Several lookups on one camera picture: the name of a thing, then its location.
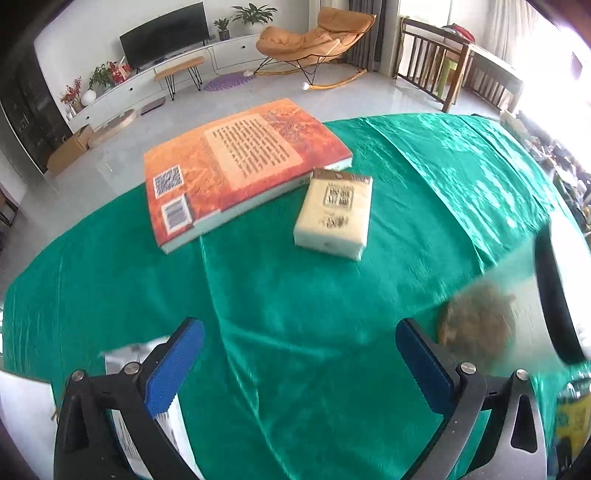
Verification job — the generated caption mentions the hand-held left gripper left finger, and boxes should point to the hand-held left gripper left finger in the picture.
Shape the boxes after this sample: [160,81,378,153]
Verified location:
[53,316,206,480]

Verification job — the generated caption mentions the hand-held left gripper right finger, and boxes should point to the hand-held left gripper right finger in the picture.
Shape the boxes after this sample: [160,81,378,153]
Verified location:
[396,316,549,480]

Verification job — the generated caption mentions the cream tissue pack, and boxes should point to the cream tissue pack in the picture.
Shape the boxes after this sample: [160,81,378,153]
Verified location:
[293,168,374,262]

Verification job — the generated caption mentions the silver printed packet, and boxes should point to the silver printed packet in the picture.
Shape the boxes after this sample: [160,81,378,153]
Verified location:
[102,336,206,480]

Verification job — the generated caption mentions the clear container with black lid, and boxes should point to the clear container with black lid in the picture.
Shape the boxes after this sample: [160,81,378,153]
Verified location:
[436,217,591,384]

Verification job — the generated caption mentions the green tablecloth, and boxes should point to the green tablecloth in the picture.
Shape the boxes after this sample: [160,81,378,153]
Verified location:
[0,113,591,480]

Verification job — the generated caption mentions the yellow box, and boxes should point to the yellow box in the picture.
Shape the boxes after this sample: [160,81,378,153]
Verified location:
[554,378,591,453]

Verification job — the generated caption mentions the white board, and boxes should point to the white board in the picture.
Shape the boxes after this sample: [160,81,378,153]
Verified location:
[0,369,58,480]

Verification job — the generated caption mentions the orange book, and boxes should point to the orange book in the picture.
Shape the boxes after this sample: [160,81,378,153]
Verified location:
[143,98,354,254]

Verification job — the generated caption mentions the cardboard box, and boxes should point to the cardboard box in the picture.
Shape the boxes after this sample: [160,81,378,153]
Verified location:
[46,124,95,178]

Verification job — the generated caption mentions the round wooden board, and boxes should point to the round wooden board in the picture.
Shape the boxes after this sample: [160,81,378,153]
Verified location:
[88,108,137,148]

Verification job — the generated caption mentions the dark display cabinet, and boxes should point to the dark display cabinet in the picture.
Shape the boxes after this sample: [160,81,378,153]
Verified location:
[0,60,75,174]

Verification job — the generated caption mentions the purple rug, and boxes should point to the purple rug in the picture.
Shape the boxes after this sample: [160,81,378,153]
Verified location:
[203,73,245,92]

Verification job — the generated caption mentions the red flower arrangement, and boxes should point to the red flower arrangement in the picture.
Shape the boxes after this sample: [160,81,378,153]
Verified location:
[60,78,84,116]

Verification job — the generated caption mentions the green plastic stool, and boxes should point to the green plastic stool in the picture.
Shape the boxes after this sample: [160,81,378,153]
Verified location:
[436,58,462,97]

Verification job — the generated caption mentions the dark wooden chair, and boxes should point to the dark wooden chair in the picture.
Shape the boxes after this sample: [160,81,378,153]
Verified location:
[396,17,472,114]

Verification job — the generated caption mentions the wooden stool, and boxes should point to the wooden stool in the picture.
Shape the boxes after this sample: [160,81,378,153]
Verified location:
[154,56,205,101]

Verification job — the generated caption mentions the bushy green potted plant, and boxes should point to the bushy green potted plant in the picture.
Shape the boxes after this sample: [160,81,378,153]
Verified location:
[88,62,114,90]

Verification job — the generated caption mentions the red gift bag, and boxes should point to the red gift bag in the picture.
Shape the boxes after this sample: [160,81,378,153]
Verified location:
[108,60,132,84]

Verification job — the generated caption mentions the wooden table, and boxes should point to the wooden table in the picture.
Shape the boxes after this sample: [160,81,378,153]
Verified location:
[455,37,525,112]

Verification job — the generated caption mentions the white television cabinet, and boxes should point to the white television cabinet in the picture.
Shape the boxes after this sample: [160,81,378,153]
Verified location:
[65,30,278,134]

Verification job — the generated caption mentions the black television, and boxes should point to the black television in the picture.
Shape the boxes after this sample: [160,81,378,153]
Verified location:
[119,1,208,70]

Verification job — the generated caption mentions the grey curtain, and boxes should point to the grey curtain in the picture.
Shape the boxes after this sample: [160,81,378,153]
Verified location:
[346,0,386,72]

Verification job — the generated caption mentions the orange lounge chair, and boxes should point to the orange lounge chair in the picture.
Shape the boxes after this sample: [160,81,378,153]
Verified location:
[254,6,377,90]

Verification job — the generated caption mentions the large leafy potted plant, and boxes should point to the large leafy potted plant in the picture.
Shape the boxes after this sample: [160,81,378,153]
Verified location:
[231,4,278,26]

